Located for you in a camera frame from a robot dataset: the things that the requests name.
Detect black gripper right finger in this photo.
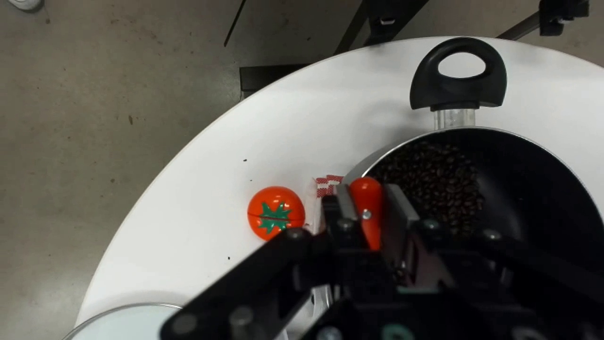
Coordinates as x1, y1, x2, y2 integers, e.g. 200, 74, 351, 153
383, 185, 604, 340

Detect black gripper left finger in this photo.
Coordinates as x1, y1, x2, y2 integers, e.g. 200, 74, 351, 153
158, 185, 394, 340

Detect black cooking pot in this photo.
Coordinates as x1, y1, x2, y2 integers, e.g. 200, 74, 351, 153
355, 38, 604, 272

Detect red handled metal spoon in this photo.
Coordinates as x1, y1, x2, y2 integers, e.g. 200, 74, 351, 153
349, 177, 383, 251

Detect coffee beans in pot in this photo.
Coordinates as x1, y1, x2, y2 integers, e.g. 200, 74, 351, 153
368, 142, 485, 236

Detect orange toy tomato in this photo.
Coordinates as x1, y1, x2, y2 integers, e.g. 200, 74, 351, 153
247, 185, 306, 240

